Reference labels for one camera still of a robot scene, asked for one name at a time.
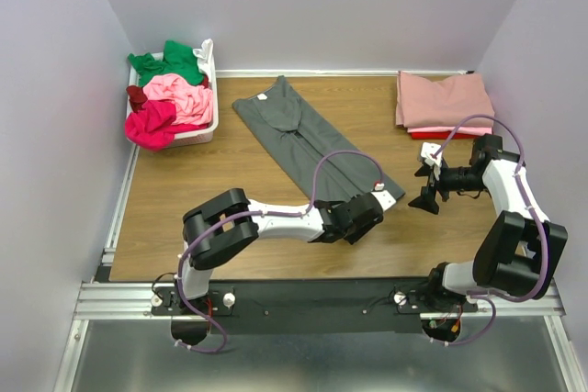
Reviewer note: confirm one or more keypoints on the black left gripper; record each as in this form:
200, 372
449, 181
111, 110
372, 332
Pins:
372, 207

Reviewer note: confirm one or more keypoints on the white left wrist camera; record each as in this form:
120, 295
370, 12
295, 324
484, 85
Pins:
383, 196

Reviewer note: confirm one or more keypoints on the dark grey t shirt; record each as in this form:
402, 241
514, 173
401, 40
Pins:
307, 147

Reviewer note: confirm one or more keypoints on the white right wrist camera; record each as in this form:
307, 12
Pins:
431, 154

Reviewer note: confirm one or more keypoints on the white laundry basket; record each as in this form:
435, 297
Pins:
186, 134

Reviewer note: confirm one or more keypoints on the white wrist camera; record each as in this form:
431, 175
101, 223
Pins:
431, 154
383, 196

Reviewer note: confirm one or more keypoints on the aluminium frame rail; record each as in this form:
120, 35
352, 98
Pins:
113, 301

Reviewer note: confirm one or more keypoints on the white crumpled cloth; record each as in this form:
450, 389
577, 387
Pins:
205, 58

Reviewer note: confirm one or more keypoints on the dusty pink folded shirt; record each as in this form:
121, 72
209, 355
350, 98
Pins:
424, 103

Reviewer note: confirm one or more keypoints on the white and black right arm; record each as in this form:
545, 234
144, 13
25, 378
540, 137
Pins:
518, 257

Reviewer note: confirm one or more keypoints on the pink crumpled shirt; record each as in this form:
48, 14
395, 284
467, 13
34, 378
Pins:
194, 104

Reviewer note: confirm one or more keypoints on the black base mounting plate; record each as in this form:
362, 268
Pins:
399, 304

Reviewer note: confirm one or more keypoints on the dark red crumpled shirt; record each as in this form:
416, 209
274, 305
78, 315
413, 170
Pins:
136, 98

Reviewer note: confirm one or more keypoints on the magenta crumpled shirt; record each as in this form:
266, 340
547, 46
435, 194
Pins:
151, 127

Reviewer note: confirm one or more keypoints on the green crumpled shirt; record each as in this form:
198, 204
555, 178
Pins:
177, 58

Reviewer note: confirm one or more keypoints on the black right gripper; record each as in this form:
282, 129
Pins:
432, 184

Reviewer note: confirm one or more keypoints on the red folded shirt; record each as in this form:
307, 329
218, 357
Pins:
438, 135

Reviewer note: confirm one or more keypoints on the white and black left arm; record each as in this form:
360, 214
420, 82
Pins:
219, 229

